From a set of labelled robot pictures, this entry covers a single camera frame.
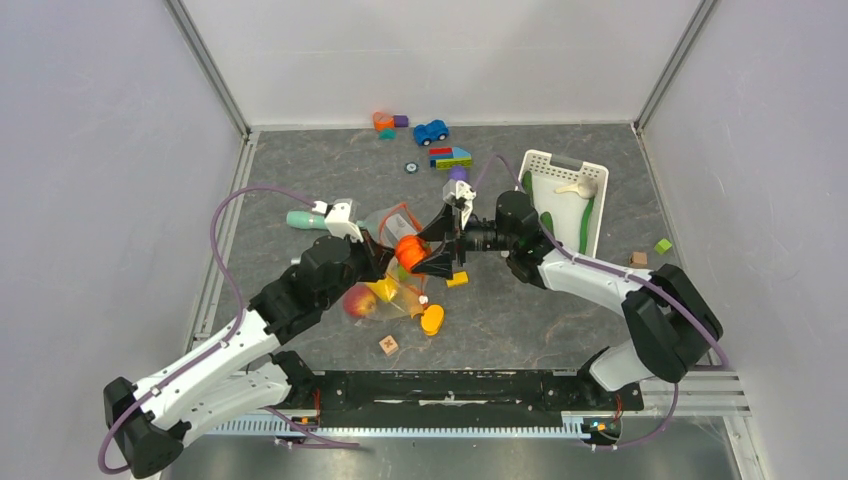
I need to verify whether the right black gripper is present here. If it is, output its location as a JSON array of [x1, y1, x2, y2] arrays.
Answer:
[[410, 203, 515, 281]]

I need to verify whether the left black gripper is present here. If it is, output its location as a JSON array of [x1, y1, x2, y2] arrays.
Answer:
[[319, 226, 397, 311]]

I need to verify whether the orange pumpkin toy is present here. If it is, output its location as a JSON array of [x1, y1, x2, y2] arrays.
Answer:
[[395, 235, 431, 273]]

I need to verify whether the red apple toy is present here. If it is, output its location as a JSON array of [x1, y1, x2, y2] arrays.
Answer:
[[343, 284, 379, 319]]

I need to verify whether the clear zip bag orange zipper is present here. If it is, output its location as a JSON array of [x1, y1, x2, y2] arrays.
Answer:
[[343, 202, 428, 322]]

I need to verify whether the long green cucumber toy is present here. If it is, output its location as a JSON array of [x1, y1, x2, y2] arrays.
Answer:
[[521, 171, 533, 202]]

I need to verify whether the white garlic toy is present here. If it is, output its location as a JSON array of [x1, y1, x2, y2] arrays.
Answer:
[[554, 178, 598, 200]]

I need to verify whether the short green cucumber toy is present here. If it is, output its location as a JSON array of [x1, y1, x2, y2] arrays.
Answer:
[[539, 211, 555, 236]]

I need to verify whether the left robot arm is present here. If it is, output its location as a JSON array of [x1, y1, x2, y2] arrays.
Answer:
[[98, 233, 395, 479]]

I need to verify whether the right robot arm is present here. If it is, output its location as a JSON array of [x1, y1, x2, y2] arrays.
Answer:
[[397, 190, 723, 408]]

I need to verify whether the yellow brick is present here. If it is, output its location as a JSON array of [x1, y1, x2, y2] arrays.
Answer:
[[445, 271, 470, 288]]

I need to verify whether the orange oval block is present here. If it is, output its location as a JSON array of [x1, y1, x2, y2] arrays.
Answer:
[[420, 304, 445, 336]]

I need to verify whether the wooden cube with X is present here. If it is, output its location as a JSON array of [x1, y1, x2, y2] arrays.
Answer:
[[378, 335, 399, 356]]

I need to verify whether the multicolour brick stack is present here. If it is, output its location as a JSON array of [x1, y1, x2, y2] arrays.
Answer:
[[428, 147, 473, 170]]

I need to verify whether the blue toy car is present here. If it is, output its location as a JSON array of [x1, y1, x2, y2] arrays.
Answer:
[[413, 119, 450, 146]]

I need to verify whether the teal small block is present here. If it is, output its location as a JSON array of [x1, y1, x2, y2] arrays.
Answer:
[[378, 128, 397, 140]]

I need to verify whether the white plastic basket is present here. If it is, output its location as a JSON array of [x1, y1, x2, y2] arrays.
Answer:
[[519, 149, 609, 257]]

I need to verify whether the green chili pepper toy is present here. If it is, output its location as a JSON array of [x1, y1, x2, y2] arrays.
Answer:
[[578, 197, 595, 255]]

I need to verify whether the small wooden cube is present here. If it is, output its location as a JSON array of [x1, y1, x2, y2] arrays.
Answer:
[[629, 251, 648, 269]]

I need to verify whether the small green cube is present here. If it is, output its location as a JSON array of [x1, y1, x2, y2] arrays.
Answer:
[[654, 238, 673, 255]]

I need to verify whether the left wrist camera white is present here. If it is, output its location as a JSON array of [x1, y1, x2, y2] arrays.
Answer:
[[312, 198, 364, 243]]

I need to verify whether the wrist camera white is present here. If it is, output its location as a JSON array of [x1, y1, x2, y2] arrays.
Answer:
[[312, 198, 364, 243], [443, 179, 477, 229]]

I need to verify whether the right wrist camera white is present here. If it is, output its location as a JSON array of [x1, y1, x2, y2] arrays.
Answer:
[[443, 179, 477, 229]]

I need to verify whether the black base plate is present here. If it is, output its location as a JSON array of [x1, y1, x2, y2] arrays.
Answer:
[[270, 351, 644, 428]]

